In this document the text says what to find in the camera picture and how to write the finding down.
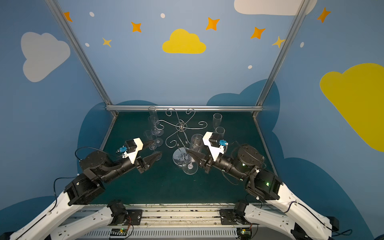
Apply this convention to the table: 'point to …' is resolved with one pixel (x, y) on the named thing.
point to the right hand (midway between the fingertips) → (194, 141)
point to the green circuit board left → (118, 232)
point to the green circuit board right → (245, 233)
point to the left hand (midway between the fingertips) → (155, 143)
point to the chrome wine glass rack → (181, 156)
